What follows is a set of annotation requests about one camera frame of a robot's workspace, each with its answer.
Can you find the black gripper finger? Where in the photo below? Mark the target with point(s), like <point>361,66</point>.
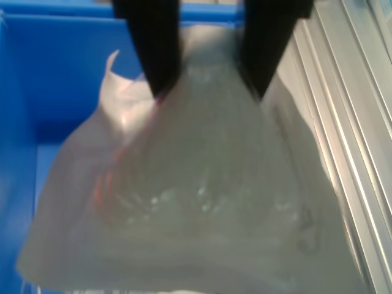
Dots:
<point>153,39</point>
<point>266,39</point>

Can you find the white bandage pack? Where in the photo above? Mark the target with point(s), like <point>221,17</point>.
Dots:
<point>199,183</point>

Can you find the small blue plastic bin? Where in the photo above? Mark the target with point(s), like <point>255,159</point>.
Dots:
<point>46,76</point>

